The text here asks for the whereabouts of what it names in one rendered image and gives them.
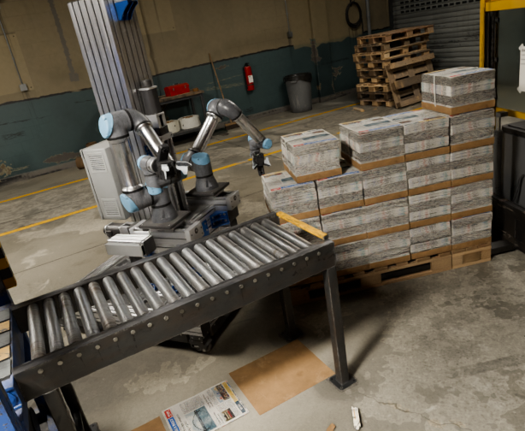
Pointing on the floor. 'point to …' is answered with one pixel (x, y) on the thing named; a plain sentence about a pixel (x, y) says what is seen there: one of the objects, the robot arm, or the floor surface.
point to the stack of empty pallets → (374, 51)
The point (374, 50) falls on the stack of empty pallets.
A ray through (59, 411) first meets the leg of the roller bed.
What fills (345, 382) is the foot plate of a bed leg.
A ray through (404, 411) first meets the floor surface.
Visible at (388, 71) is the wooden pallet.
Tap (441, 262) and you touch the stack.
